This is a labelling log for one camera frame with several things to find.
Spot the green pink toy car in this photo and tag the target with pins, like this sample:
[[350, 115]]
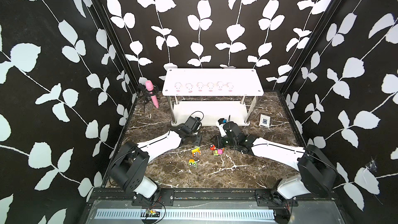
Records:
[[218, 152]]

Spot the white perforated vent strip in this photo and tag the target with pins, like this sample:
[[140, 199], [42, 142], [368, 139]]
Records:
[[255, 215]]

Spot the green cement mixer truck toy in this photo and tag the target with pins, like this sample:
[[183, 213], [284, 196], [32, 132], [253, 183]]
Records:
[[192, 163]]

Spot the pink microphone on stand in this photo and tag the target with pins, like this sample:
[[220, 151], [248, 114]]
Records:
[[149, 91]]

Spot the white two-tier shelf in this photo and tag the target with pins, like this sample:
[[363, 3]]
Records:
[[213, 92]]

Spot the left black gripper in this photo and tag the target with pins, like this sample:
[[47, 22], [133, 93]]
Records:
[[198, 139]]

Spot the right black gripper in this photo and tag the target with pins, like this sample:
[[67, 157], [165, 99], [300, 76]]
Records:
[[218, 139]]

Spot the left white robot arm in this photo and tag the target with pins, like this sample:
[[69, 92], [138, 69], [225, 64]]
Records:
[[129, 165]]

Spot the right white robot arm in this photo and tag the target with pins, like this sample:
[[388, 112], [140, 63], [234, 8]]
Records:
[[316, 174]]

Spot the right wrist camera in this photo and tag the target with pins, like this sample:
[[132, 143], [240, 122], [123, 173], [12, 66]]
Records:
[[225, 127]]

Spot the white square tag card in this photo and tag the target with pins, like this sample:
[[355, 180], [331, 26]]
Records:
[[265, 121]]

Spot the yellow orange dump truck toy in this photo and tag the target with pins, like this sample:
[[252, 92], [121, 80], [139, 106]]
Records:
[[196, 151]]

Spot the small green circuit board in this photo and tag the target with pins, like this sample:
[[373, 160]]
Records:
[[152, 213]]

